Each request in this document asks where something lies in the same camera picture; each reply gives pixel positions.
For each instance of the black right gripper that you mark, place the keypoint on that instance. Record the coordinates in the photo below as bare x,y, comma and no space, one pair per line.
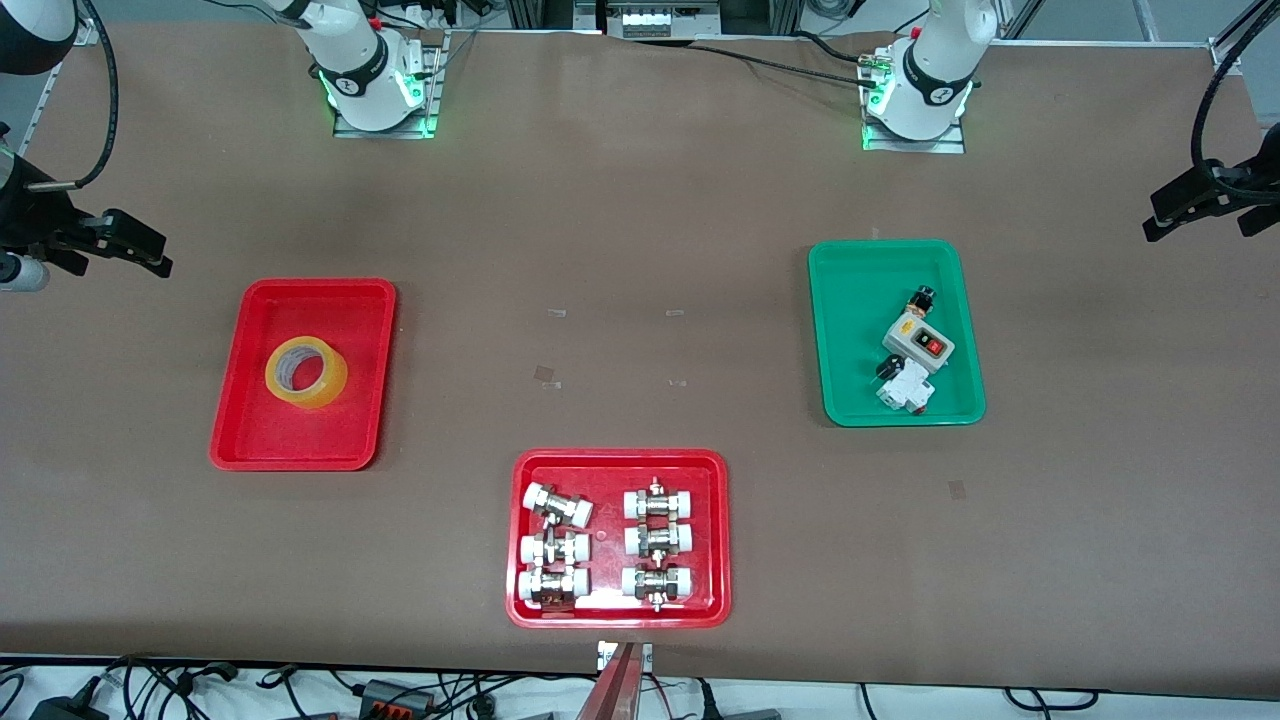
35,217

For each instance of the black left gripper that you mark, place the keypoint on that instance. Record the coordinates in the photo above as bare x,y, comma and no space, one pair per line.
1226,186

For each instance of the yellow tape roll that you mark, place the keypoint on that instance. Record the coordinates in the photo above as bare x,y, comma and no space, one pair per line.
320,392

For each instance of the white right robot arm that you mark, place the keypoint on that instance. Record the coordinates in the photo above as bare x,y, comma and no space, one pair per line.
360,50

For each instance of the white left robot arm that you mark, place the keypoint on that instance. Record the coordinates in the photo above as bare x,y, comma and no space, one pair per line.
935,70

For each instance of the empty red plastic tray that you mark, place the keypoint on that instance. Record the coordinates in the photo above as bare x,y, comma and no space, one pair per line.
300,440

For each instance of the green plastic tray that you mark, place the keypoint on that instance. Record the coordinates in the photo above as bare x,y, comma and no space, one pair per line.
850,370

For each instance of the red tray with fittings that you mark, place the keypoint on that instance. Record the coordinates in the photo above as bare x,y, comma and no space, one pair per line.
608,540

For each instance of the black brass knob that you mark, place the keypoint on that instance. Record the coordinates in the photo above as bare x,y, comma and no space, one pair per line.
921,298

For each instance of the white circuit breaker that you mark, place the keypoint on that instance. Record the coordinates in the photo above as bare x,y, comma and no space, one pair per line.
908,390

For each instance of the black power adapter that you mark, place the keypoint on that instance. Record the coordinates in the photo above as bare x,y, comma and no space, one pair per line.
70,708

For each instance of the white capped metal pipe fitting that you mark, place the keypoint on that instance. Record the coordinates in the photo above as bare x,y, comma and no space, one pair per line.
557,506
555,548
553,587
659,540
657,584
659,502

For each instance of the black box orange connectors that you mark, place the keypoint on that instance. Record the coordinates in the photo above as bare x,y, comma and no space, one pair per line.
395,697

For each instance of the white terminal block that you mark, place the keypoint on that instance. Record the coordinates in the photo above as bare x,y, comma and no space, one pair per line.
645,24

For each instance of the red aluminium profile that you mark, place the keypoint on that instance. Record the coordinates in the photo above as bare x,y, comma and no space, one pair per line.
612,695

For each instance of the silver table corner bracket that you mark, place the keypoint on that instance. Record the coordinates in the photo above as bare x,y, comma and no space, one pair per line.
85,35
1226,58

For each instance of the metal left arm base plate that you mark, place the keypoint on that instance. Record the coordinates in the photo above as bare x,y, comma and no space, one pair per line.
955,145

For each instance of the grey switch box red button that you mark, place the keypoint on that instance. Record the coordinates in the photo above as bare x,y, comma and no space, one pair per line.
915,343

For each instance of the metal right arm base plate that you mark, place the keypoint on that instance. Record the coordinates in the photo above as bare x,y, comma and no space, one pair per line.
432,100

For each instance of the silver metal bracket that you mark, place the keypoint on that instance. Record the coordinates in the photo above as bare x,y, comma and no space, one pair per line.
604,655

